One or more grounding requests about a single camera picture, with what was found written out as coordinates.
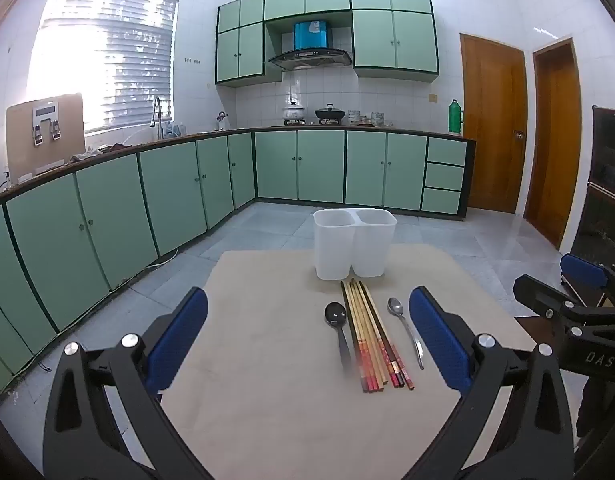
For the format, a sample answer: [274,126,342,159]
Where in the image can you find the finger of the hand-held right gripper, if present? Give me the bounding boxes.
[560,253,615,307]
[512,274,588,322]

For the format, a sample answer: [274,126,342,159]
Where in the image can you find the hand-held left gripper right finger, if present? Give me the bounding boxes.
[409,286,574,480]

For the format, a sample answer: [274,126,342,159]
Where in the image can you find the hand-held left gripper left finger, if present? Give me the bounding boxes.
[42,286,213,480]

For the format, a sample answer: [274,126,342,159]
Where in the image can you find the dark chopstick with red end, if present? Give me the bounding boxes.
[362,286,405,388]
[360,284,398,389]
[365,286,415,392]

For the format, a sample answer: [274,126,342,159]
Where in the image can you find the metal spoon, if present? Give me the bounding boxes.
[387,297,426,371]

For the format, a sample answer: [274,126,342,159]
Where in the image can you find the bamboo chopstick with red end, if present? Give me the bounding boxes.
[351,279,383,392]
[346,281,375,393]
[356,281,389,388]

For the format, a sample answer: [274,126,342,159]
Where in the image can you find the black spoon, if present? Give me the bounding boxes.
[324,302,352,377]

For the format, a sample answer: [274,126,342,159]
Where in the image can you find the white two-compartment utensil holder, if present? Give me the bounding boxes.
[313,208,398,281]

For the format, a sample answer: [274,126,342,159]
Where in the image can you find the dark glass-front cabinet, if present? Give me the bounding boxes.
[570,105,615,272]

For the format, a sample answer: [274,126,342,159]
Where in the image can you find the wooden door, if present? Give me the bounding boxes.
[460,33,529,215]
[523,36,596,251]

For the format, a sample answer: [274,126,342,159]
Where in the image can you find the green base cabinets with countertop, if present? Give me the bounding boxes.
[0,127,476,407]

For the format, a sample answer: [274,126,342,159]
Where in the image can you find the green thermos jug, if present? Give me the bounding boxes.
[447,99,466,135]

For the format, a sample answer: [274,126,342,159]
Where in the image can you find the crumpled cloth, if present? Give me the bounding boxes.
[70,144,134,162]

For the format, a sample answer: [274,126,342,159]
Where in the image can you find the row of small jars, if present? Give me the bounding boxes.
[347,109,395,128]

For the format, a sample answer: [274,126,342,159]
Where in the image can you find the metal kitchen faucet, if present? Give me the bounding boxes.
[150,96,171,141]

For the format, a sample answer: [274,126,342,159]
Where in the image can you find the black wok with lid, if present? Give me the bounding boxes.
[315,104,347,125]

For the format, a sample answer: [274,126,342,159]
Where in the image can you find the cardboard box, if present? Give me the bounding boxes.
[6,93,86,179]

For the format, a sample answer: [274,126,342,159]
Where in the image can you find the window with white blinds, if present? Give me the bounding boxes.
[30,0,181,135]

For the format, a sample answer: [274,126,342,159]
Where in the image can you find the black range hood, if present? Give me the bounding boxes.
[268,20,353,72]

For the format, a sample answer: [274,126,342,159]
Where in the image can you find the green wall cabinets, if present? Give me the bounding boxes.
[215,0,441,87]

